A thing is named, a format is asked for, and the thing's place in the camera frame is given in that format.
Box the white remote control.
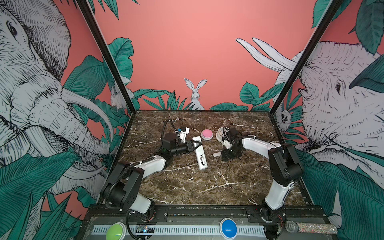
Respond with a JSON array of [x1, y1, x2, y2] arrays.
[[192, 136, 208, 170]]

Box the white round alarm clock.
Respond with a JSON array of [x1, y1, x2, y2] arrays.
[[216, 127, 226, 145]]

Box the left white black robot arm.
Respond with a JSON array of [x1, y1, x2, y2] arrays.
[[101, 133, 203, 221]]

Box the blue push button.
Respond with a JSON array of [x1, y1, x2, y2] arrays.
[[219, 218, 238, 240]]

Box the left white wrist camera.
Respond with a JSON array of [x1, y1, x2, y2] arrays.
[[178, 127, 190, 143]]

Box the pink push button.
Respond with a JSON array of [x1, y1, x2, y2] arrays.
[[201, 129, 214, 141]]

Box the green push button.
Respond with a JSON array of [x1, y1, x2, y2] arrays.
[[106, 222, 127, 240]]

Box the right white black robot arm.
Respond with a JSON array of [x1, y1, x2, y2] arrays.
[[216, 127, 303, 223]]

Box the small green circuit board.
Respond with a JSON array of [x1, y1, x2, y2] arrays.
[[137, 225, 156, 234]]

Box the black front mounting rail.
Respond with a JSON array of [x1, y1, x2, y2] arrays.
[[84, 205, 329, 225]]

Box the glittery silver microphone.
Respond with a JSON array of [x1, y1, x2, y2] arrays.
[[285, 221, 338, 235]]

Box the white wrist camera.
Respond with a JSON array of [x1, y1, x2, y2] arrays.
[[178, 127, 190, 143], [222, 139, 233, 150]]

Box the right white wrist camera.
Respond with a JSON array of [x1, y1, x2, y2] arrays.
[[222, 139, 233, 150]]

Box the white slotted cable duct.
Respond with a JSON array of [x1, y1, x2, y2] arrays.
[[90, 224, 267, 237]]

